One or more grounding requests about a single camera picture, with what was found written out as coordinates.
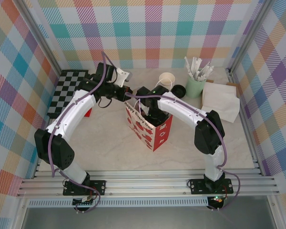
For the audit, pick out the black grey chessboard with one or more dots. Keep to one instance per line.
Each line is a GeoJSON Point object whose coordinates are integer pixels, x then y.
{"type": "Point", "coordinates": [64, 86]}

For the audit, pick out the black circuit board with lights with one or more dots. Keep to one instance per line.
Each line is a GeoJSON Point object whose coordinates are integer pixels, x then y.
{"type": "Point", "coordinates": [218, 200]}

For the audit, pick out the stack of green paper cups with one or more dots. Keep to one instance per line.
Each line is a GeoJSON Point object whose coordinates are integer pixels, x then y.
{"type": "Point", "coordinates": [166, 76]}

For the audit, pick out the white red paper gift bag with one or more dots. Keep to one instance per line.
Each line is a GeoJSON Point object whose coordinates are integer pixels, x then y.
{"type": "Point", "coordinates": [162, 136]}

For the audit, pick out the aluminium corner post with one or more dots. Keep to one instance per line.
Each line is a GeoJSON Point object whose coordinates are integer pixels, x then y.
{"type": "Point", "coordinates": [40, 35]}
{"type": "Point", "coordinates": [249, 35]}

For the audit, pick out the green circuit board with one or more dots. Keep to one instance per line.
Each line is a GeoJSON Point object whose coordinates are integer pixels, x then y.
{"type": "Point", "coordinates": [85, 200]}

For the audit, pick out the mint green holder cup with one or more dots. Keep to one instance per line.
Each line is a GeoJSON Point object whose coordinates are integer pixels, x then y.
{"type": "Point", "coordinates": [195, 88]}

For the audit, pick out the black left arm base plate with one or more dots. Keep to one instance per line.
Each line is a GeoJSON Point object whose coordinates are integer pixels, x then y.
{"type": "Point", "coordinates": [99, 187]}

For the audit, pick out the black plastic cup lid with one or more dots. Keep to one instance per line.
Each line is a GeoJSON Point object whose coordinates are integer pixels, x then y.
{"type": "Point", "coordinates": [179, 90]}

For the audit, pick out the stack of white napkins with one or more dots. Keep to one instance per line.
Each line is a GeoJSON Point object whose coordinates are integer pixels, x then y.
{"type": "Point", "coordinates": [222, 100]}

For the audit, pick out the red wooden block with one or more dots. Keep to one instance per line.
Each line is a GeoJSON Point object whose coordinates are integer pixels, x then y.
{"type": "Point", "coordinates": [87, 114]}

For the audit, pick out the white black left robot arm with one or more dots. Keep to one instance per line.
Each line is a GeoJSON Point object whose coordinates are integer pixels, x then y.
{"type": "Point", "coordinates": [74, 112]}

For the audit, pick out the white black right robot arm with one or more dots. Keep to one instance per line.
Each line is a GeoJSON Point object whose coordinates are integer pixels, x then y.
{"type": "Point", "coordinates": [181, 109]}

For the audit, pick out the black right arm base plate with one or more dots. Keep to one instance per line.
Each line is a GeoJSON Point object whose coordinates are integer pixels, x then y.
{"type": "Point", "coordinates": [197, 186]}

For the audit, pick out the aluminium rail frame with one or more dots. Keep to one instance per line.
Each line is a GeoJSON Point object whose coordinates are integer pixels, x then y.
{"type": "Point", "coordinates": [145, 184]}

